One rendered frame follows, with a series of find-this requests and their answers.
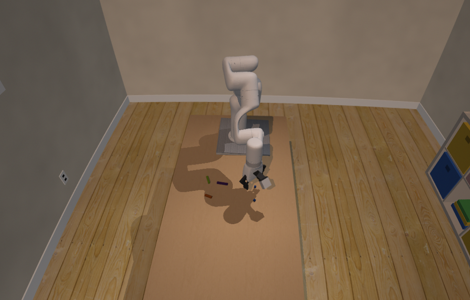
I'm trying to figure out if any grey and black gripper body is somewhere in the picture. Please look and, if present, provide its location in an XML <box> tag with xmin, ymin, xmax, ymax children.
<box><xmin>243</xmin><ymin>163</ymin><xmax>263</xmax><ymax>182</ymax></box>

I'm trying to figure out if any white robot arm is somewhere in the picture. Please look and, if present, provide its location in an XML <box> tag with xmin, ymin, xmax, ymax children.
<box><xmin>222</xmin><ymin>55</ymin><xmax>271</xmax><ymax>189</ymax></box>

